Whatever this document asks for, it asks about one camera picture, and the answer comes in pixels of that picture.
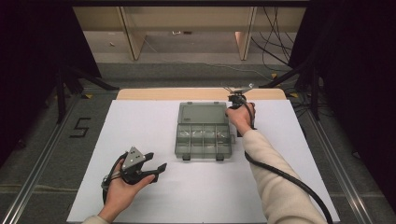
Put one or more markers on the grey transparent compartment box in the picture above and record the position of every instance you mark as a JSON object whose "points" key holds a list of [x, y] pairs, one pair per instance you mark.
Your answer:
{"points": [[202, 130]]}

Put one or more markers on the beige wooden bench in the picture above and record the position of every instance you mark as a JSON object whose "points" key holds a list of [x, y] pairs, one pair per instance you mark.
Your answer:
{"points": [[186, 18]]}

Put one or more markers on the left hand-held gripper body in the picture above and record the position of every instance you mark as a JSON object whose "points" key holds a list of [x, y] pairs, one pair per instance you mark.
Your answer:
{"points": [[134, 161]]}

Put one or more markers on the white table cover sheet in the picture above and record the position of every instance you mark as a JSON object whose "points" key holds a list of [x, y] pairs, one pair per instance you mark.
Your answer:
{"points": [[140, 124]]}

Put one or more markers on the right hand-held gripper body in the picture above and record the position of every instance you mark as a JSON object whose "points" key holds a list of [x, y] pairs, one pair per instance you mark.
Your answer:
{"points": [[237, 98]]}

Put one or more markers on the person's right hand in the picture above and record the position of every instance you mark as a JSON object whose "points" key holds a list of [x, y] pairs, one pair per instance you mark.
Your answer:
{"points": [[241, 118]]}

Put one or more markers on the person's left hand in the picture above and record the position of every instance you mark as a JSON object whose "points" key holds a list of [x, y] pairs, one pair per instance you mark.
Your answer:
{"points": [[120, 193]]}

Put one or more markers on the small white card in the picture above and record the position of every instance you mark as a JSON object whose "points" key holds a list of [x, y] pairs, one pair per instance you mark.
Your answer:
{"points": [[176, 32]]}

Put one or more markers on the black curtain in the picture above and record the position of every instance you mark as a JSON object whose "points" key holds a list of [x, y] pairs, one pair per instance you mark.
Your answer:
{"points": [[31, 62], [358, 77]]}

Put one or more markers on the small white scrap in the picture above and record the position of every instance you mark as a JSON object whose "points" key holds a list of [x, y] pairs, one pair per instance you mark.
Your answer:
{"points": [[110, 44]]}

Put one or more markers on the black metal stand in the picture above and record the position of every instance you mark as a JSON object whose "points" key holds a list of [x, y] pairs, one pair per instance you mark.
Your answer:
{"points": [[314, 90], [62, 93]]}

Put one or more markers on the wooden table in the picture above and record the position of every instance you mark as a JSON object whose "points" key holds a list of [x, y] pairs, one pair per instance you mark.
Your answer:
{"points": [[193, 94]]}

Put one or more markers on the aluminium floor rail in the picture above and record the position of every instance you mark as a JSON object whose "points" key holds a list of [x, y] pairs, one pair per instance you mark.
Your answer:
{"points": [[342, 174], [34, 174]]}

